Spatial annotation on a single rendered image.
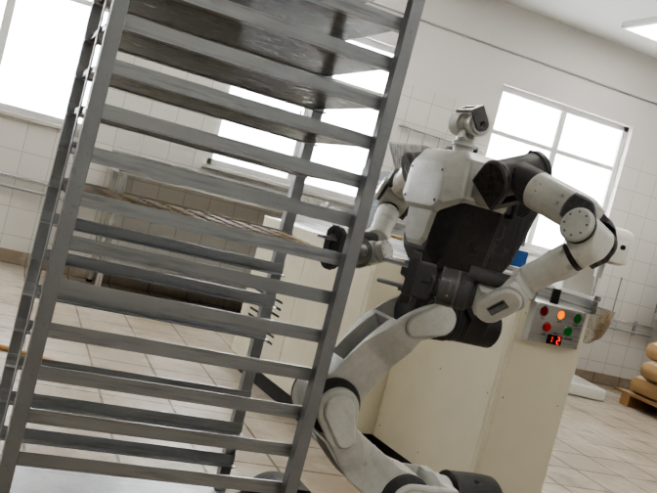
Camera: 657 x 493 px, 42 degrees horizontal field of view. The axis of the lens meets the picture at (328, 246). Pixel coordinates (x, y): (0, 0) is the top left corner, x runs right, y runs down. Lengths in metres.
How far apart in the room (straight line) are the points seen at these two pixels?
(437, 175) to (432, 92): 5.10
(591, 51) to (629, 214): 1.53
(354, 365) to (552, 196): 0.65
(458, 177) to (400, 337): 0.43
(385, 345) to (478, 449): 1.06
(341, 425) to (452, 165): 0.69
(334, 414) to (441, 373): 1.29
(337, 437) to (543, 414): 1.28
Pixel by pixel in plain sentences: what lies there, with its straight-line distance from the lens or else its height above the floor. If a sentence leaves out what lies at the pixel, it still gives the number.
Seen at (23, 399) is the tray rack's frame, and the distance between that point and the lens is 1.83.
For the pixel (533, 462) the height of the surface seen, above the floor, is 0.26.
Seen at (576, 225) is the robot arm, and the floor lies 1.07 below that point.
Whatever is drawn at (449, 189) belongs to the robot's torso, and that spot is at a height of 1.09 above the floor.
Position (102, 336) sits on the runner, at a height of 0.60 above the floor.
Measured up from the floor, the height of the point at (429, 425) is 0.26.
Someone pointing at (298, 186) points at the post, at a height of 1.01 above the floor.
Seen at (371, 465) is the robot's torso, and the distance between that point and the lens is 2.29.
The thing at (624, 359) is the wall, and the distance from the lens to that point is 8.64.
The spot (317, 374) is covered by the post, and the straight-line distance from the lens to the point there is 1.94.
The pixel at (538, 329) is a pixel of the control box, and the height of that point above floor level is 0.75.
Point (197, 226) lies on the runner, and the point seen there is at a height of 0.87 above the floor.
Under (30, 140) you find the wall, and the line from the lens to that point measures 6.53.
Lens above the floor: 0.98
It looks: 3 degrees down
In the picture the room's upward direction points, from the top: 15 degrees clockwise
